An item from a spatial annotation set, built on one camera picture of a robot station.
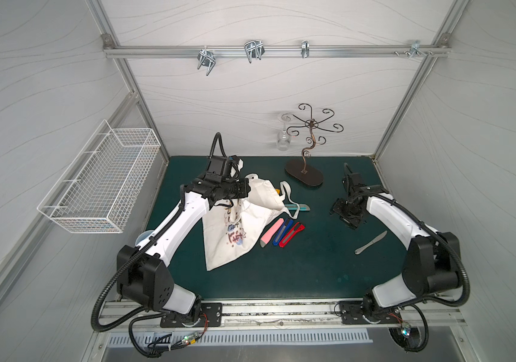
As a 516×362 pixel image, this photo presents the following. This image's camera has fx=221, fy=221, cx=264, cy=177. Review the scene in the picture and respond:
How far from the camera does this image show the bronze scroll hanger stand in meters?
0.90

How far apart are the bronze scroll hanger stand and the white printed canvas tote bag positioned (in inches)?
5.7

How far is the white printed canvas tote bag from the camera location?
798 mm
